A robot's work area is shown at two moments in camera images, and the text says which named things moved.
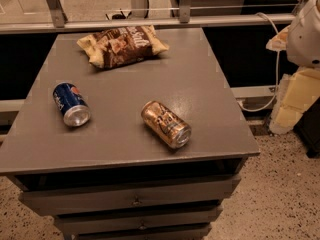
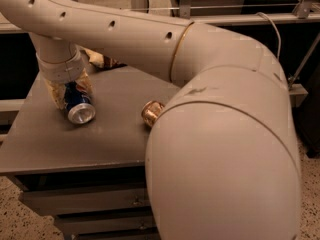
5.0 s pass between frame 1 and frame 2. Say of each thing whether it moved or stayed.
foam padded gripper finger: moved
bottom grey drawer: stayed
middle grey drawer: stayed
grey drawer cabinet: stayed
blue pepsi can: moved
